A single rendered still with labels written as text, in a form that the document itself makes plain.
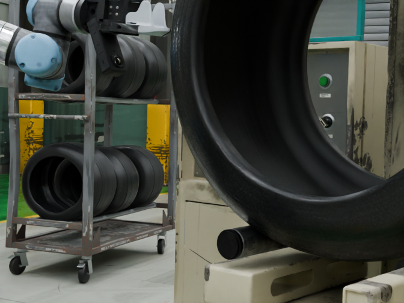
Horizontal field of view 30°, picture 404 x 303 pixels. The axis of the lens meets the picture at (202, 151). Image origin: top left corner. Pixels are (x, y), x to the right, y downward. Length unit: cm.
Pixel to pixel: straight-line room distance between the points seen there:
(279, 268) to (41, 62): 56
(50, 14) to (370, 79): 80
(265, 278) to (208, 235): 96
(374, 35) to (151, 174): 558
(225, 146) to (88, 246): 368
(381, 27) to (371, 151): 857
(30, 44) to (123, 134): 1054
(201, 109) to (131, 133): 1070
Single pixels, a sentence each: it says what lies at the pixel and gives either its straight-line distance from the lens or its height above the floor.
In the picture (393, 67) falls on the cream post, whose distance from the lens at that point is 137.
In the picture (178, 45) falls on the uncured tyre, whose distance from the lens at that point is 115.
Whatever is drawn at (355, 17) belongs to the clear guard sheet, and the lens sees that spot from 186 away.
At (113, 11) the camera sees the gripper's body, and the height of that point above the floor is 127.
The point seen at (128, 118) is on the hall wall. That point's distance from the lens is 1183.
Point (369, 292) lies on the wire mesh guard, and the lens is 42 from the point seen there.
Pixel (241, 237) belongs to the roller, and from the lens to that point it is 110.
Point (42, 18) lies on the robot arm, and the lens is 152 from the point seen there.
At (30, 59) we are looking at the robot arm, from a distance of 137.
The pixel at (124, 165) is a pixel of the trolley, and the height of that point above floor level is 71.
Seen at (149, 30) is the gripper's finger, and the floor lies 123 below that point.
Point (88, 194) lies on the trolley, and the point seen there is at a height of 57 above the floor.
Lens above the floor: 109
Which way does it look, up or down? 3 degrees down
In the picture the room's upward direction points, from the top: 2 degrees clockwise
